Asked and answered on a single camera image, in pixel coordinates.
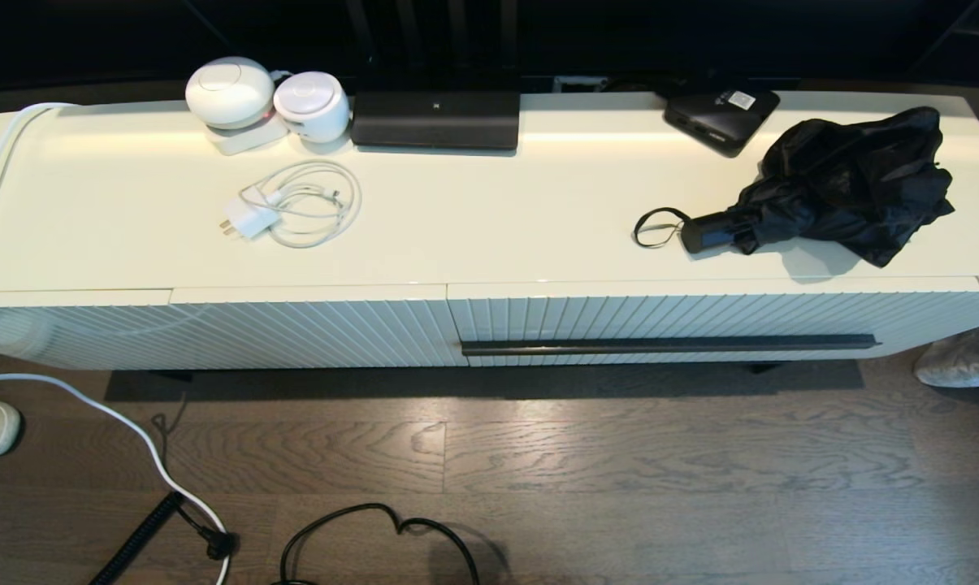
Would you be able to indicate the white fluted drawer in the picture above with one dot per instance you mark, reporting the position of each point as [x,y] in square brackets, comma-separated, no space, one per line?
[660,321]

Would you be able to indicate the black umbrella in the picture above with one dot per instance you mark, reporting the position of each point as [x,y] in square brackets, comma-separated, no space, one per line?
[846,179]

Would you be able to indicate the white sideboard cabinet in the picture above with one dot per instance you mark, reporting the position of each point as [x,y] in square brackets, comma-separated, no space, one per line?
[253,333]

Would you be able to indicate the black rectangular device box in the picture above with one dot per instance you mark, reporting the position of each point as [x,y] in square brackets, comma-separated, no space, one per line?
[436,122]

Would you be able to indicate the white power adapter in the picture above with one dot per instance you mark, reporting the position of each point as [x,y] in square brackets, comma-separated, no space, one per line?
[252,219]

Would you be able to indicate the small white round device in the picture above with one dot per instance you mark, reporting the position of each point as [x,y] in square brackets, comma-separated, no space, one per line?
[310,101]

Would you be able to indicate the black set-top box with label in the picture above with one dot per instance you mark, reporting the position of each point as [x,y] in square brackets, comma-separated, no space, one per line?
[716,122]

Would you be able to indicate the flat white device base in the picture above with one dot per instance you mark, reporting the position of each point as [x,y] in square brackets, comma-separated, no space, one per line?
[241,142]

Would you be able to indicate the large white dome device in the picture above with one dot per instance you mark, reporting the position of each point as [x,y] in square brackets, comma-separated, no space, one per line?
[229,91]

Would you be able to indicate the white wall socket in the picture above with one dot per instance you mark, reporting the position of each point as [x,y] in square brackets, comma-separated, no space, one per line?
[578,83]

